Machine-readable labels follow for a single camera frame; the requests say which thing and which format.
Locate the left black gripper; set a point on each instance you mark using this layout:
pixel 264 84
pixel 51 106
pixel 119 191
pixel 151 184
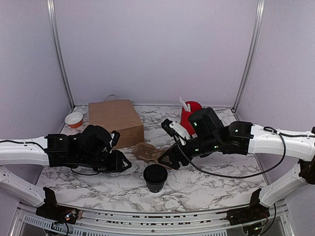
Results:
pixel 121 156

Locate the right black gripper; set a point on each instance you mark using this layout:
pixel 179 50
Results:
pixel 172 153

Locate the black plastic cup lid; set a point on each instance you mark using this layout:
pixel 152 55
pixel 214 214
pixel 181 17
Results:
pixel 155 174

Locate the black paper coffee cup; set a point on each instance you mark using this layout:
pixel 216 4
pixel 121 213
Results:
pixel 155 187

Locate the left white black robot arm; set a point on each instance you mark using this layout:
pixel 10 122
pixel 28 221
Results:
pixel 53 150

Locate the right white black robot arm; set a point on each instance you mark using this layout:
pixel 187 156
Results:
pixel 246 138

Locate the brown pulp cup carrier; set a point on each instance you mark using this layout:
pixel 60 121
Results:
pixel 149 153

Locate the red cylindrical container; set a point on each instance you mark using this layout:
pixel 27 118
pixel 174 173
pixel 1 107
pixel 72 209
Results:
pixel 194 106

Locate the brown paper bag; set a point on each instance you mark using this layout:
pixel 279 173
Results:
pixel 121 116

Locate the white wrapped straws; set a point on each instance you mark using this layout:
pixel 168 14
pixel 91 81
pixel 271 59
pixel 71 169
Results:
pixel 186 106

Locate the orange white bowl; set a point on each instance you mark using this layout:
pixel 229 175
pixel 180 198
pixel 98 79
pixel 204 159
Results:
pixel 74 119

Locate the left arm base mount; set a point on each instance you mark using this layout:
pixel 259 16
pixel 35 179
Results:
pixel 59 213

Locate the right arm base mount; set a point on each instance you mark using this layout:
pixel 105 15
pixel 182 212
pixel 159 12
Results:
pixel 246 215

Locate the front aluminium rail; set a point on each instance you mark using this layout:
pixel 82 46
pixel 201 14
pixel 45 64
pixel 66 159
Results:
pixel 92 222

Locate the left aluminium frame post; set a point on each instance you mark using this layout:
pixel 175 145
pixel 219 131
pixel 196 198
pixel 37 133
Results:
pixel 58 50

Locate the aluminium frame post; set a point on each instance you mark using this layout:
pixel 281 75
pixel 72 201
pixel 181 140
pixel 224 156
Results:
pixel 58 50
pixel 251 53

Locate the right aluminium frame post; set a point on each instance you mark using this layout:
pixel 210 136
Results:
pixel 251 53

